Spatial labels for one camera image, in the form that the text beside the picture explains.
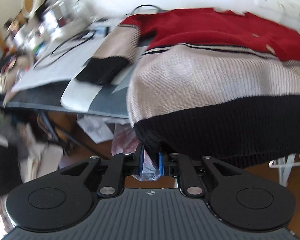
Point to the white paper sheet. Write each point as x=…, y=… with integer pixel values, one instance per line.
x=52, y=72

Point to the white plastic bag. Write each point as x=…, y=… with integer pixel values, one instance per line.
x=95, y=127

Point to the clear plastic bag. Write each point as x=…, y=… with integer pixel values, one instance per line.
x=125, y=140

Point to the red beige black knit sweater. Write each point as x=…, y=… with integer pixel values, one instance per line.
x=202, y=80

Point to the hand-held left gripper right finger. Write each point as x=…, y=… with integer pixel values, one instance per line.
x=161, y=163

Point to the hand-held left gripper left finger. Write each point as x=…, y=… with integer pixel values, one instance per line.
x=140, y=162

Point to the black desk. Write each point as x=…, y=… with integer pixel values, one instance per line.
x=40, y=100

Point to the geometric patterned table mat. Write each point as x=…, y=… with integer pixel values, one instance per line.
x=102, y=100

